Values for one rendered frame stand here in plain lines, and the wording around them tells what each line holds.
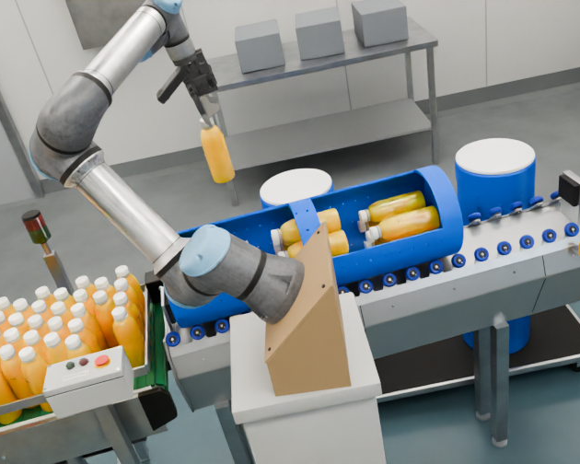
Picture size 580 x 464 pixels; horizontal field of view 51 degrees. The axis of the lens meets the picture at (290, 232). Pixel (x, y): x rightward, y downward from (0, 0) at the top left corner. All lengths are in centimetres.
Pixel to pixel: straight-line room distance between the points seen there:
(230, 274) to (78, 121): 43
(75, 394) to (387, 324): 93
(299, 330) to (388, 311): 75
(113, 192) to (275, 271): 40
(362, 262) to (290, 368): 58
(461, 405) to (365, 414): 143
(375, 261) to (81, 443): 100
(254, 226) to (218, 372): 47
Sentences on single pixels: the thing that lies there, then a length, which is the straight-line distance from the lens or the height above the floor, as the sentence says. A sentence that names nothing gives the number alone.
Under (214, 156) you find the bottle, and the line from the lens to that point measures 186.
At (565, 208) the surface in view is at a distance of 222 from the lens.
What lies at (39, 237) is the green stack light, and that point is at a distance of 220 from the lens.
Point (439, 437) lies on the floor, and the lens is 270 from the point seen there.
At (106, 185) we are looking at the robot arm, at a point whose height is 158.
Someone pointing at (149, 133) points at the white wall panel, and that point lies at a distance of 523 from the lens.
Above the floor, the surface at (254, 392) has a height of 115.
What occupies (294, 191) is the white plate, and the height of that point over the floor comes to 104.
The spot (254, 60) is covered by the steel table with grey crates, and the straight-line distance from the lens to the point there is 423.
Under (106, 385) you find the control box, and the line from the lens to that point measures 166.
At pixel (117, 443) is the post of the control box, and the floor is 83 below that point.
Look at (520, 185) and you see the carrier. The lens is 233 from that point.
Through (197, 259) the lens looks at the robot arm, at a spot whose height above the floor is 147.
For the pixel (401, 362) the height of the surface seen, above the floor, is 15.
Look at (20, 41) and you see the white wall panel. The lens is 519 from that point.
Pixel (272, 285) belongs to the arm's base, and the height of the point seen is 137.
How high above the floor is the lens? 212
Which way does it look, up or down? 32 degrees down
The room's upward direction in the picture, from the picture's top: 12 degrees counter-clockwise
